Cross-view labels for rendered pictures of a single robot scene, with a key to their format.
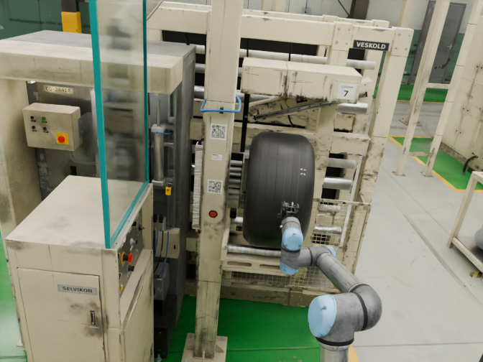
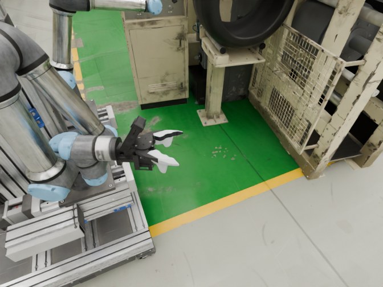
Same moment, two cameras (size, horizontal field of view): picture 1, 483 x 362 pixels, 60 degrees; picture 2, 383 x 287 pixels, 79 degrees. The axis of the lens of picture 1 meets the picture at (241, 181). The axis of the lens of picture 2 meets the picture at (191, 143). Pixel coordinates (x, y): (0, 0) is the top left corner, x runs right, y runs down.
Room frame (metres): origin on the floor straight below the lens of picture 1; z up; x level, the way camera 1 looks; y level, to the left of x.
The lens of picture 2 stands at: (1.26, -1.70, 1.54)
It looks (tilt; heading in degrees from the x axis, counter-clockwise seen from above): 45 degrees down; 76
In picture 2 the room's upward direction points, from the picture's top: straight up
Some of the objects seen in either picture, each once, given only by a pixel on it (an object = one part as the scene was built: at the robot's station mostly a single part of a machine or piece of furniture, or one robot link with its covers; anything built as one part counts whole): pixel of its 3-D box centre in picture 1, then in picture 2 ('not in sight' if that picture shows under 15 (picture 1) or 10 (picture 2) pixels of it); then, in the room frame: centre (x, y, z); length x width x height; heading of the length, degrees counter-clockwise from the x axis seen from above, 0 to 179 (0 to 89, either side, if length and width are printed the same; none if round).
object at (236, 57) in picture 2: (256, 251); (231, 52); (1.97, -0.13, 0.80); 0.37 x 0.36 x 0.02; 0
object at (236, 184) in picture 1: (226, 178); not in sight; (2.35, 0.09, 1.05); 0.20 x 0.15 x 0.30; 90
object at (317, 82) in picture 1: (298, 80); not in sight; (2.27, -0.25, 1.71); 0.61 x 0.25 x 0.15; 90
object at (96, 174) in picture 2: not in sight; (94, 164); (1.07, -1.14, 0.94); 0.11 x 0.08 x 0.11; 73
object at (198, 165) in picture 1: (198, 187); not in sight; (1.92, 0.22, 1.19); 0.05 x 0.04 x 0.48; 0
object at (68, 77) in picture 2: not in sight; (65, 86); (0.88, -0.49, 0.88); 0.13 x 0.12 x 0.14; 106
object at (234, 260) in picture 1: (257, 261); (214, 49); (1.83, -0.12, 0.84); 0.36 x 0.09 x 0.06; 90
